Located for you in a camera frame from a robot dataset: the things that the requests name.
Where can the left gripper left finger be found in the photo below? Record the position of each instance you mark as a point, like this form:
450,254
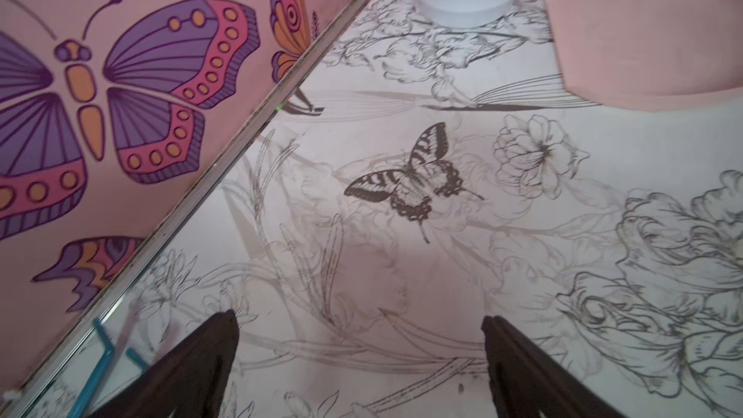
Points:
189,381

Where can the pink plastic scoop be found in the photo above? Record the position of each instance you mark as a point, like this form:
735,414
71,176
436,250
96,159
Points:
649,54

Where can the blue plastic fork tool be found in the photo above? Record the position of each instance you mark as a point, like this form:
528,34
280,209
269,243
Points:
114,349

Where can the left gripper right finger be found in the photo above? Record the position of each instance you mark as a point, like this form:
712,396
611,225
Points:
526,382

